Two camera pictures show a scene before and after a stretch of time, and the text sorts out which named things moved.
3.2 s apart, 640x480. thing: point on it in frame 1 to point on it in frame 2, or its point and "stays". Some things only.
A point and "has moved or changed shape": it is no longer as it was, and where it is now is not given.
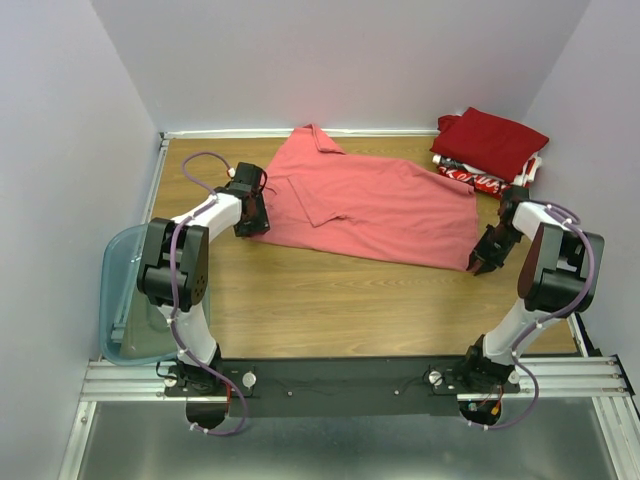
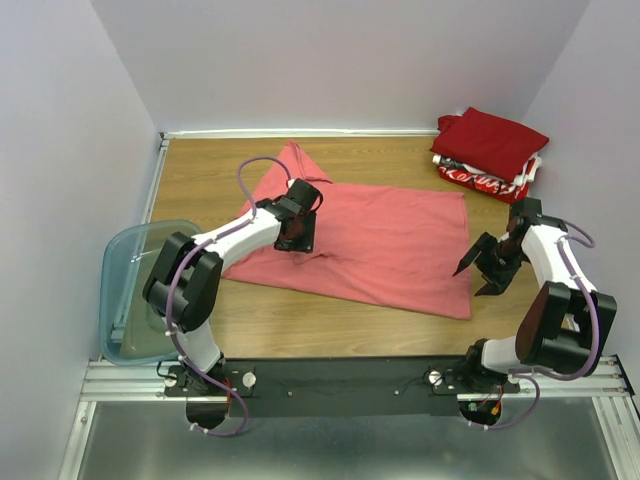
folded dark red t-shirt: [486, 142] stays
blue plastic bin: [134, 330] stays
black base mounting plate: [341, 387] stays
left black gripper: [261, 224] to [306, 244]
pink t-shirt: [374, 207] has moved or changed shape
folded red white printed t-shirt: [485, 180] stays
